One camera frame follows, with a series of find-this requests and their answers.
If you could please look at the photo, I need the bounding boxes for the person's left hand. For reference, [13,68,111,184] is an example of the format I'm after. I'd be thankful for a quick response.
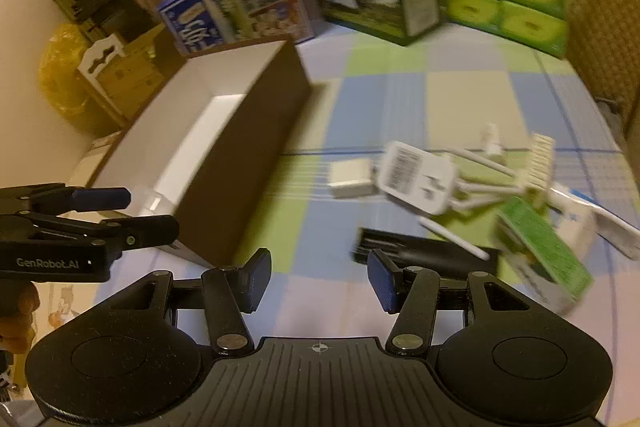
[0,282,41,354]

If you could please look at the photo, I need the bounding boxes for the yellow plastic bag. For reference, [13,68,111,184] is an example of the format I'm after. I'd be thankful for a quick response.
[39,23,103,124]

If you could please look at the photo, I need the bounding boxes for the small white bottle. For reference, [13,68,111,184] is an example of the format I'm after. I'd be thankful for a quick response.
[479,123,502,154]

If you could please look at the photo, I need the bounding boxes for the green and white box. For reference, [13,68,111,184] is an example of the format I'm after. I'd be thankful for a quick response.
[494,197,594,314]

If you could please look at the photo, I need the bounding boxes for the beige quilted headboard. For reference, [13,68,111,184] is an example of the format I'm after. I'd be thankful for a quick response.
[564,0,640,150]

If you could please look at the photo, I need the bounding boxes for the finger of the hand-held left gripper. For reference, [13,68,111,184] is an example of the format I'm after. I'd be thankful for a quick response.
[10,215,180,259]
[0,183,132,214]

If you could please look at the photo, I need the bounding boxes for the brown cardboard box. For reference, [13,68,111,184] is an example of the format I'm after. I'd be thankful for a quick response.
[89,39,314,269]

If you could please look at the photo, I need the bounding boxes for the white router with antennas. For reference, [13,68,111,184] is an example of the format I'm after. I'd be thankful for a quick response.
[377,141,538,260]

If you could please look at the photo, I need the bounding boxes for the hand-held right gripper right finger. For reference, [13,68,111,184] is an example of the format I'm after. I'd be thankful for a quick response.
[366,248,535,354]

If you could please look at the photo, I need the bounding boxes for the white ribbed strip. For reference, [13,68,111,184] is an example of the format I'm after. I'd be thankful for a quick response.
[519,133,557,204]

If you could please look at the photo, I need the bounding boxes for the checked bed sheet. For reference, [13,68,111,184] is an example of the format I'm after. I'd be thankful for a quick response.
[95,24,632,408]

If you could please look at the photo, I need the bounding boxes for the white and blue toothpaste tube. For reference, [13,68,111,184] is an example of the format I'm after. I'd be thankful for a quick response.
[547,186,640,259]

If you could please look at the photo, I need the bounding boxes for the black box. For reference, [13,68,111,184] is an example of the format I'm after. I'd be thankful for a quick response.
[349,227,501,282]

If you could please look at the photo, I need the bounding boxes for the blue printed carton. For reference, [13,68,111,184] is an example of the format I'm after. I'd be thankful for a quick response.
[158,0,317,56]

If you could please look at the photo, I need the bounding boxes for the cardboard carton with white handle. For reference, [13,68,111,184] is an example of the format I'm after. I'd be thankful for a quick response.
[75,26,177,128]

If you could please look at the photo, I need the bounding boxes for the white charger adapter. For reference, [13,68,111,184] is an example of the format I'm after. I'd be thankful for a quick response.
[327,158,377,200]

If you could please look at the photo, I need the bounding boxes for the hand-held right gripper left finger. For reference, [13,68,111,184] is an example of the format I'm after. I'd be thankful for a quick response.
[127,248,274,355]

